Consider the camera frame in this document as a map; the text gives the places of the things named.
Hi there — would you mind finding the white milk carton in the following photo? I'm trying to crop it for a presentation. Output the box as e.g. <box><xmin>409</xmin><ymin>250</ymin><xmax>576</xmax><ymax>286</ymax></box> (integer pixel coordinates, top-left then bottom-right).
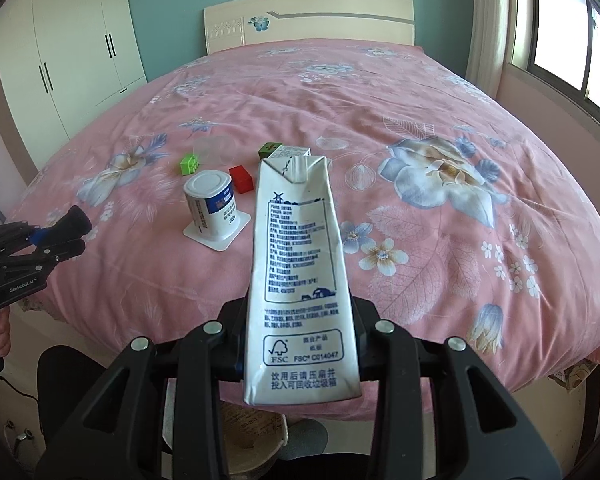
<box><xmin>244</xmin><ymin>156</ymin><xmax>361</xmax><ymax>406</ymax></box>

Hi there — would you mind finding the white trash bin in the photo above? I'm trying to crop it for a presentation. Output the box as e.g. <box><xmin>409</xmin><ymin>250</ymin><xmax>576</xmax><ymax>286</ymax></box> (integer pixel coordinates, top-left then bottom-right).
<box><xmin>221</xmin><ymin>402</ymin><xmax>288</xmax><ymax>479</ymax></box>

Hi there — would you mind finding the light green toy block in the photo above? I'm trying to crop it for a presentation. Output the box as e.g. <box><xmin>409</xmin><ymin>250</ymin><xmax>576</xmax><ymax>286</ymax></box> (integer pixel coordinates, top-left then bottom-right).
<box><xmin>180</xmin><ymin>153</ymin><xmax>200</xmax><ymax>176</ymax></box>

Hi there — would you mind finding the red block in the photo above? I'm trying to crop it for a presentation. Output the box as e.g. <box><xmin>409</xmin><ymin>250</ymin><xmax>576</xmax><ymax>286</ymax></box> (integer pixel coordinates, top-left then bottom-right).
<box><xmin>230</xmin><ymin>165</ymin><xmax>254</xmax><ymax>194</ymax></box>

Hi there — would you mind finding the cream wardrobe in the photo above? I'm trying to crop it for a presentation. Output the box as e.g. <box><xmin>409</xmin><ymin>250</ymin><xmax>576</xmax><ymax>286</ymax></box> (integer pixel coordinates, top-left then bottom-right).
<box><xmin>0</xmin><ymin>0</ymin><xmax>147</xmax><ymax>168</ymax></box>

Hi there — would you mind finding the black stool base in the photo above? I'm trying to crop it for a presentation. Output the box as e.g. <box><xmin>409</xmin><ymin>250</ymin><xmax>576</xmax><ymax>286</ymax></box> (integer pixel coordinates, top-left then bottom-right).
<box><xmin>278</xmin><ymin>419</ymin><xmax>328</xmax><ymax>460</ymax></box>

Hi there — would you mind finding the dark green cube block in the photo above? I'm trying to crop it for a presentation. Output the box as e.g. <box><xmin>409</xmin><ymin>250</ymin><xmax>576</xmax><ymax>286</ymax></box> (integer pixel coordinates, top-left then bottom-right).
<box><xmin>258</xmin><ymin>142</ymin><xmax>280</xmax><ymax>160</ymax></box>

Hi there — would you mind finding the small white box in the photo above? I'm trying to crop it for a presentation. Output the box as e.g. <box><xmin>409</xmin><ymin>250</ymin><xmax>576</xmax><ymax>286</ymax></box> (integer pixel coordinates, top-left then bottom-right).
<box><xmin>270</xmin><ymin>144</ymin><xmax>311</xmax><ymax>158</ymax></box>

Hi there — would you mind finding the pink floral bed sheet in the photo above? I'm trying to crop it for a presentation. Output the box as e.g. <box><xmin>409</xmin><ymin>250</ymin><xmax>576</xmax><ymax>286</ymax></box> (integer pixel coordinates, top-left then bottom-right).
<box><xmin>7</xmin><ymin>37</ymin><xmax>600</xmax><ymax>422</ymax></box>

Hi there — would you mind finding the cream bed headboard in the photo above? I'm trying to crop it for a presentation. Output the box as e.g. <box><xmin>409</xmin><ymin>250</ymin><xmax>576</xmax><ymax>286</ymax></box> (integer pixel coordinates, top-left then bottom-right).
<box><xmin>204</xmin><ymin>0</ymin><xmax>416</xmax><ymax>54</ymax></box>

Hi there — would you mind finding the cream curtain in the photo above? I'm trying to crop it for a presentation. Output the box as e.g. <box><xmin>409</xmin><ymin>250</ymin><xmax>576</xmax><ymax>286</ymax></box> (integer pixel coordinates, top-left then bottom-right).
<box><xmin>466</xmin><ymin>0</ymin><xmax>509</xmax><ymax>99</ymax></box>

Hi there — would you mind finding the window with frame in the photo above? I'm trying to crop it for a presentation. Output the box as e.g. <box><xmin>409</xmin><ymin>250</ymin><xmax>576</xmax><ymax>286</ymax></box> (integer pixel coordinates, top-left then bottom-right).
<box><xmin>513</xmin><ymin>0</ymin><xmax>600</xmax><ymax>122</ymax></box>

